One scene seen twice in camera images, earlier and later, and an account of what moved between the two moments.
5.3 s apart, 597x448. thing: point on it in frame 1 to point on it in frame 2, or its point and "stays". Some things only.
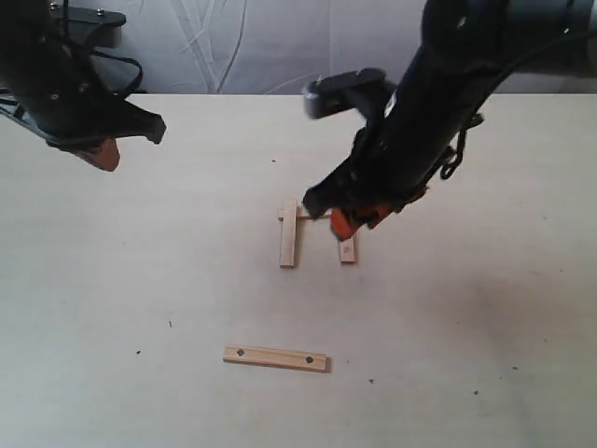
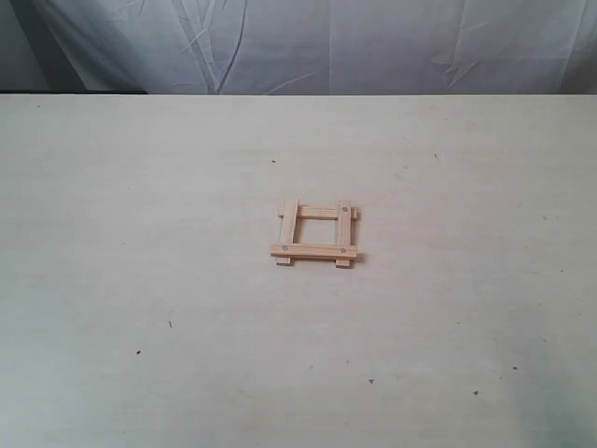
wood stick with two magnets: x=279 y=357 to x=318 y=250
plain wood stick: x=288 y=235 stays
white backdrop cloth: x=264 y=47 stays
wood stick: x=301 y=214 stays
